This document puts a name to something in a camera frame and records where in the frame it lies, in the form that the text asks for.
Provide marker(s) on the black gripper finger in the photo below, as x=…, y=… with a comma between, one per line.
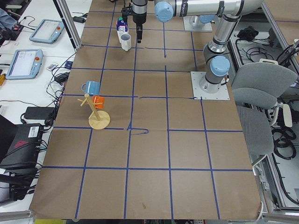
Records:
x=138, y=34

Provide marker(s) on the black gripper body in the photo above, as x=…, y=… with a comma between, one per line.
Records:
x=139, y=19

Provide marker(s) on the white cup grey inside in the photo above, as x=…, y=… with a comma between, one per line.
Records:
x=125, y=41

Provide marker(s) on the white blue milk carton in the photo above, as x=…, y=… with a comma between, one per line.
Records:
x=121, y=27

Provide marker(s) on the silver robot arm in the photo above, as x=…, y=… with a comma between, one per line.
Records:
x=164, y=19
x=229, y=11

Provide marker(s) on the blue mug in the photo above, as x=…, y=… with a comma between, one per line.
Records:
x=91, y=88

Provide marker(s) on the orange mug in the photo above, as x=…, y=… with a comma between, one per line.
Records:
x=98, y=101

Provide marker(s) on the upper blue teach pendant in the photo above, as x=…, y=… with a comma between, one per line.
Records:
x=47, y=32

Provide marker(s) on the blue teach pendant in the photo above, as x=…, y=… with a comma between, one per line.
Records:
x=47, y=32
x=25, y=64

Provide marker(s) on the white remote control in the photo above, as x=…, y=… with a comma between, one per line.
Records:
x=52, y=66

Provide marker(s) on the wooden mug tree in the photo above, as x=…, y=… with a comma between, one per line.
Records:
x=98, y=119

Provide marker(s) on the black cloth bundle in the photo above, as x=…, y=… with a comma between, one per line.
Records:
x=247, y=34

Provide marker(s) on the lower blue teach pendant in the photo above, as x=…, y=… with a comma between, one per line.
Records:
x=25, y=64

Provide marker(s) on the grey office chair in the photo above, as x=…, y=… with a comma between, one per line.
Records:
x=256, y=88

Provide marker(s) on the black power adapter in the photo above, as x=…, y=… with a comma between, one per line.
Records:
x=38, y=113

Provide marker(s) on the black computer box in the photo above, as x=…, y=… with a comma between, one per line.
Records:
x=18, y=147

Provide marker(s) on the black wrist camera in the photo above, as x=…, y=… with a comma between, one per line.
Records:
x=126, y=12

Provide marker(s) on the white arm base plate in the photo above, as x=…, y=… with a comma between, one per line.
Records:
x=201, y=23
x=204, y=90

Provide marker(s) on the aluminium frame post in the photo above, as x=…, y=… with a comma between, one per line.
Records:
x=68, y=22

